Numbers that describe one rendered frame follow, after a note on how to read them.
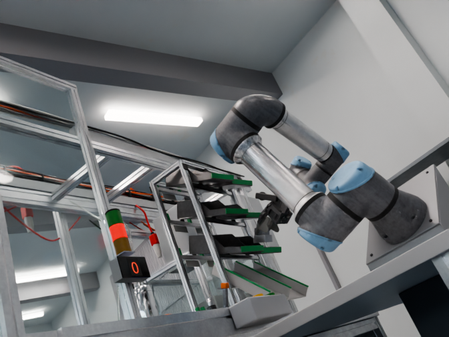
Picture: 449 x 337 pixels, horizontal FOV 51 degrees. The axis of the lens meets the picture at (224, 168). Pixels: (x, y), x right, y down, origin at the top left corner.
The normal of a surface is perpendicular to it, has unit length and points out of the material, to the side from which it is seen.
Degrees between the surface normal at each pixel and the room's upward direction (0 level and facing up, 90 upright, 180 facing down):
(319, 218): 90
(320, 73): 90
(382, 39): 90
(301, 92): 90
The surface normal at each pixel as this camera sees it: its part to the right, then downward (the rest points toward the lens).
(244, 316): -0.56, -0.18
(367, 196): 0.01, 0.26
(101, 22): 0.35, 0.84
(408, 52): -0.77, 0.00
